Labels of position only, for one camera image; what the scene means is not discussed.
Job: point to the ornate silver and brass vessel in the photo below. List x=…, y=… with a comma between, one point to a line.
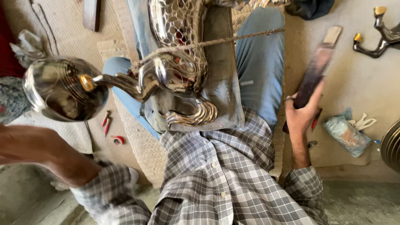
x=170, y=75

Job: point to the small metal clip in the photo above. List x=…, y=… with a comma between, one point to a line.
x=312, y=144

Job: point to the dark blue cloth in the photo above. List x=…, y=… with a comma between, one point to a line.
x=309, y=8

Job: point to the crumpled grey plastic sheet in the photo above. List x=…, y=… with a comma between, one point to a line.
x=29, y=48

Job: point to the person's grey plaid shirt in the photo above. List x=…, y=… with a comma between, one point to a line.
x=218, y=178

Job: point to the dark worn work block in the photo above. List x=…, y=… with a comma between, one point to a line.
x=223, y=78

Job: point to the dark red cloth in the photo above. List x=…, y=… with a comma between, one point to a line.
x=9, y=40

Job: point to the red tape roll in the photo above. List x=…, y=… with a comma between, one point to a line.
x=119, y=140

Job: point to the ribbed metal disc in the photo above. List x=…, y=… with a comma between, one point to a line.
x=392, y=147

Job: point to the person's right hand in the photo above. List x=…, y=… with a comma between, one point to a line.
x=300, y=117

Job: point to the round silver metal bowl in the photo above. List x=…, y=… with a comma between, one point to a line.
x=53, y=90

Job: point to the plastic bag with cloth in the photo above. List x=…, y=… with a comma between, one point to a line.
x=347, y=136

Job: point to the white cloth strips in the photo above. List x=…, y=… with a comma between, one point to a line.
x=364, y=122

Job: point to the dark wooden polishing stick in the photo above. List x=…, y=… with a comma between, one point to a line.
x=317, y=65

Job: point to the dark metal brass-tipped bracket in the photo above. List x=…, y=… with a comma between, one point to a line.
x=382, y=39

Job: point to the person's blue jeans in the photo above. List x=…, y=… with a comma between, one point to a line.
x=261, y=62

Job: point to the dark wooden plank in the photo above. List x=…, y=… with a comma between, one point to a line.
x=91, y=14

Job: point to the grey patterned cloth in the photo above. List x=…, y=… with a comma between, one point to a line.
x=12, y=98

